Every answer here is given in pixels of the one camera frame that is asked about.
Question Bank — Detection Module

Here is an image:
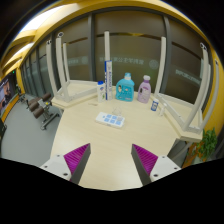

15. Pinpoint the white charger cable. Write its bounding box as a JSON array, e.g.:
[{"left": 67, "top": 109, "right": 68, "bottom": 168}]
[{"left": 111, "top": 106, "right": 124, "bottom": 117}]

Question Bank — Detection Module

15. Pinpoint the green potted plant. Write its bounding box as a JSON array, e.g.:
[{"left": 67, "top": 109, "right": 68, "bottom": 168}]
[{"left": 182, "top": 128, "right": 218, "bottom": 168}]

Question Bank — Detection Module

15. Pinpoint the wall display screen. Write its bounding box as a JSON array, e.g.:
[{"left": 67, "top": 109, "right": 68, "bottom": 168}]
[{"left": 0, "top": 78, "right": 16, "bottom": 116}]

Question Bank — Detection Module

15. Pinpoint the purple detergent bottle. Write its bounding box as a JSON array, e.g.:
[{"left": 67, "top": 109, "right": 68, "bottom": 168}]
[{"left": 136, "top": 74, "right": 152, "bottom": 104}]

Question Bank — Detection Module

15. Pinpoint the blue detergent bottle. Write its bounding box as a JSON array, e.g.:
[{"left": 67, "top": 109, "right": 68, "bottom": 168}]
[{"left": 115, "top": 72, "right": 136, "bottom": 102}]

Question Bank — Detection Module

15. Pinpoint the row of dark waiting chairs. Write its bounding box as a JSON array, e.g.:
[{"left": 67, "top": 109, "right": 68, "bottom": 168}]
[{"left": 26, "top": 92, "right": 62, "bottom": 131}]

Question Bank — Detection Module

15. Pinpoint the tall white toothpaste box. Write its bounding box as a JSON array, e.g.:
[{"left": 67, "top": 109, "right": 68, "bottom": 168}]
[{"left": 103, "top": 59, "right": 114, "bottom": 101}]

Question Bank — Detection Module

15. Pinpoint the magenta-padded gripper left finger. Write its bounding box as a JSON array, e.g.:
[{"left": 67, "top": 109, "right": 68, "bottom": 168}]
[{"left": 39, "top": 143, "right": 92, "bottom": 185}]

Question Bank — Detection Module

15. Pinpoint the white bottle with blue cap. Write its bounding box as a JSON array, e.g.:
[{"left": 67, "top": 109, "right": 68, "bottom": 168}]
[{"left": 96, "top": 80, "right": 107, "bottom": 103}]

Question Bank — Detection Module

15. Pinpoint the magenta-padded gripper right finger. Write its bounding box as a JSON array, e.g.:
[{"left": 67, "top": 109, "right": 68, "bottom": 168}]
[{"left": 130, "top": 143, "right": 183, "bottom": 187}]

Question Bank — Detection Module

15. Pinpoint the white power strip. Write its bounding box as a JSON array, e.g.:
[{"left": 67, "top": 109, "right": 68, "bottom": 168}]
[{"left": 94, "top": 111, "right": 126, "bottom": 129}]

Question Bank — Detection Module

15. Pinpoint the small white pump bottle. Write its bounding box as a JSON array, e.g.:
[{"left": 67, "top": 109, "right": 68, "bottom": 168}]
[{"left": 159, "top": 102, "right": 168, "bottom": 117}]

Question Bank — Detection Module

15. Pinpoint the small blue and white canister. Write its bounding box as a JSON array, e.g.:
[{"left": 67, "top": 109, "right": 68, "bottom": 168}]
[{"left": 150, "top": 98, "right": 160, "bottom": 112}]

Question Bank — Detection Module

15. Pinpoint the upturned white-legged table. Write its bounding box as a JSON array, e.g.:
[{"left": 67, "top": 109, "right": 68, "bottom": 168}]
[
  {"left": 154, "top": 35, "right": 221, "bottom": 144},
  {"left": 45, "top": 30, "right": 112, "bottom": 110}
]

